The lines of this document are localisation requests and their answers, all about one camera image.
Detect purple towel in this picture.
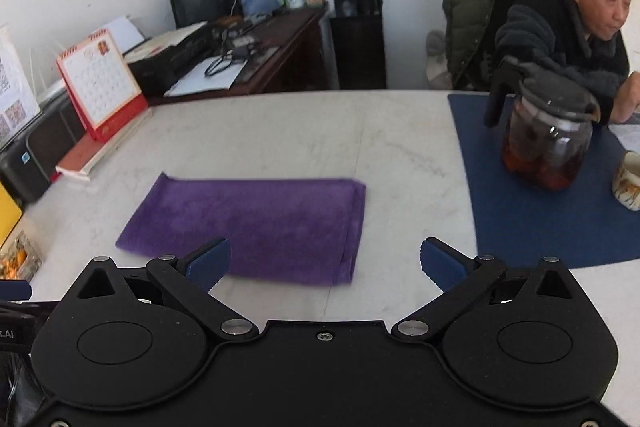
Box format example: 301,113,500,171
116,174,366,286

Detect glass ashtray with peels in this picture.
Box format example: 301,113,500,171
0,231,42,282

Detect yellow box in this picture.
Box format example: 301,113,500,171
0,184,22,245

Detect black printer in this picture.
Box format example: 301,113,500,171
124,22,216,101
1,91,86,208

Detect blue table mat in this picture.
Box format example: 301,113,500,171
448,93,639,269

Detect red notebook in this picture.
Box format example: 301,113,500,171
49,106,154,183

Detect glass teapot with tea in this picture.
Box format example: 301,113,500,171
484,56,601,192

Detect ceramic tea cup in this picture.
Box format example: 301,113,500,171
612,150,640,211

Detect QR code paper sign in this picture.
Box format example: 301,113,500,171
0,25,40,146

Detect white paper sheet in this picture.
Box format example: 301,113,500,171
164,56,247,98

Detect red desk calendar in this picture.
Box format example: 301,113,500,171
56,28,149,143

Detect grey slippers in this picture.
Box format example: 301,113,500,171
425,29,452,91

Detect dark wooden desk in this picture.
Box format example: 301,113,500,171
149,6,330,106

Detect man in black fleece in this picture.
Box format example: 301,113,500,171
496,0,639,124

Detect black computer monitor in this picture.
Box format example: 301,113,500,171
169,0,226,28

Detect black water dispenser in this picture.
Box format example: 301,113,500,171
330,0,387,90

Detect black desk cables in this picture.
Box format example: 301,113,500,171
203,24,256,78

